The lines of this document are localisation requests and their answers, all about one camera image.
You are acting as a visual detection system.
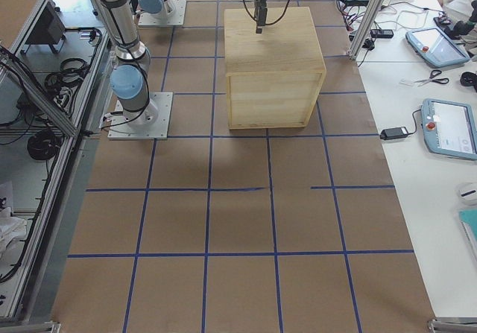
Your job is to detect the black power adapter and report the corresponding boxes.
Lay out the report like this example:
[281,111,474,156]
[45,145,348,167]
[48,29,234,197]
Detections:
[379,127,409,141]

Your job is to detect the teach pendant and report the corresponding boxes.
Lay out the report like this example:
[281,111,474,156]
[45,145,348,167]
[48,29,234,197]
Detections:
[405,27,470,69]
[421,98,476,161]

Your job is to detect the upper teach pendant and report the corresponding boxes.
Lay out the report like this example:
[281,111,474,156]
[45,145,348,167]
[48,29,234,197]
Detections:
[405,27,470,69]

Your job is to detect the teal notebook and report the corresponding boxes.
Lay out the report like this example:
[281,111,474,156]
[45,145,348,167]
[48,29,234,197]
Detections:
[458,209,477,256]

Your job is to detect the aluminium frame rail left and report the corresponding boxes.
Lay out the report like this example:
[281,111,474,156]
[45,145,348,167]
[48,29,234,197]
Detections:
[1,46,79,137]

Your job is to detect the lower teach pendant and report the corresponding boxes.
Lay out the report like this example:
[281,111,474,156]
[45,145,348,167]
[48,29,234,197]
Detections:
[421,98,476,161]

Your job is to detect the black small device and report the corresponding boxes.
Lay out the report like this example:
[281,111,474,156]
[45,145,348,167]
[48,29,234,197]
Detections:
[370,29,394,39]

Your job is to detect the coiled black cables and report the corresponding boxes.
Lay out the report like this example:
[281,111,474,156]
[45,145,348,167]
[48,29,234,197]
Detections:
[44,57,90,92]

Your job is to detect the black box under frame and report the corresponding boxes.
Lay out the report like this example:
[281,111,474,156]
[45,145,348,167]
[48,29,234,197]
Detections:
[26,2,66,45]

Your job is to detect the aluminium frame post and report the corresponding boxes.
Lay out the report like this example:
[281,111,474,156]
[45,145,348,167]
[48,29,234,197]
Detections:
[349,0,384,60]

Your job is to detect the wooden drawer cabinet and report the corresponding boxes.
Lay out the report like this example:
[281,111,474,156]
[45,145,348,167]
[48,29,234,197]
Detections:
[224,7,326,130]

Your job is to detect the black scissors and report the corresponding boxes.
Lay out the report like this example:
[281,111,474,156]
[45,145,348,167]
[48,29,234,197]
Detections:
[414,69,449,86]

